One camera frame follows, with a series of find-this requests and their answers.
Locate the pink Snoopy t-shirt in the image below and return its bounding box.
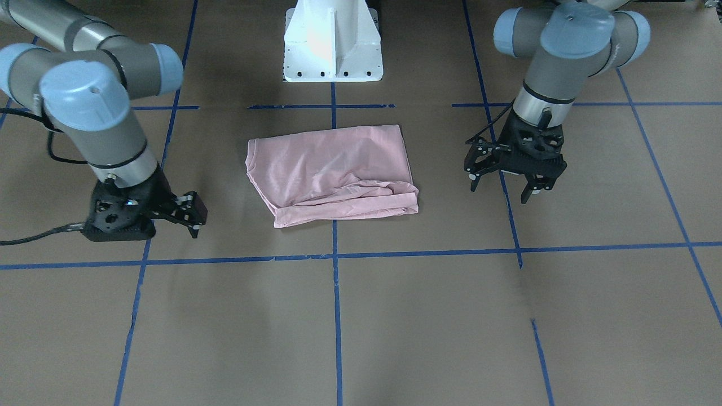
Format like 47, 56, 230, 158
245, 125, 419, 228

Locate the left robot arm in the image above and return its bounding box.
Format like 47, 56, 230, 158
464, 1, 651, 203

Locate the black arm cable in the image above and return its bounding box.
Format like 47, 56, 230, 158
0, 107, 91, 246
466, 99, 516, 145

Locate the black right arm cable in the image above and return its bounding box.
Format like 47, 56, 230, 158
0, 107, 91, 246

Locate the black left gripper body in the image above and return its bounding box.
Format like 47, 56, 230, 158
499, 108, 567, 178

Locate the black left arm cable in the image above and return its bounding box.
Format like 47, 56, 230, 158
466, 99, 516, 145

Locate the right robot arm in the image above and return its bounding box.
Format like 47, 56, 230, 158
2, 1, 208, 246

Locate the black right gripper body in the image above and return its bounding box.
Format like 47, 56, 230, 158
81, 167, 177, 242

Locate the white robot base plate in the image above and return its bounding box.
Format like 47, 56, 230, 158
282, 1, 384, 83

